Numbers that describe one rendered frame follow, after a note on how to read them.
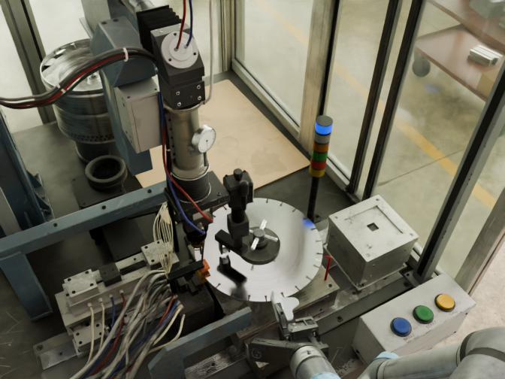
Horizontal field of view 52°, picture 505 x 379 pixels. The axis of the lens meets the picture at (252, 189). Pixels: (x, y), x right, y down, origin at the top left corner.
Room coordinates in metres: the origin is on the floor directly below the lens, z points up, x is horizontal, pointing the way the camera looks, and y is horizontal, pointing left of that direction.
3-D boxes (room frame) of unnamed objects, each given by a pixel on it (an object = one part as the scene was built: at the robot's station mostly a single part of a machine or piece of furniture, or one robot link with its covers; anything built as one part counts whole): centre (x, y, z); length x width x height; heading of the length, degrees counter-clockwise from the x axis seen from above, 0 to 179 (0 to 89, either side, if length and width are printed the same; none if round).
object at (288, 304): (0.63, -0.08, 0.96); 0.09 x 0.06 x 0.03; 14
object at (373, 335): (0.66, -0.42, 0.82); 0.28 x 0.11 x 0.15; 120
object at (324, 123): (1.06, -0.18, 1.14); 0.05 x 0.04 x 0.03; 30
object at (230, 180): (0.75, 0.03, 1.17); 0.06 x 0.05 x 0.20; 111
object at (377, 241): (0.92, -0.34, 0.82); 0.18 x 0.18 x 0.15; 30
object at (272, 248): (0.81, -0.02, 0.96); 0.11 x 0.11 x 0.03
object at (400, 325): (0.61, -0.36, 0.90); 0.04 x 0.04 x 0.02
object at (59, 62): (1.39, 0.52, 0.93); 0.31 x 0.31 x 0.36
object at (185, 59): (0.85, 0.19, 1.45); 0.35 x 0.07 x 0.28; 30
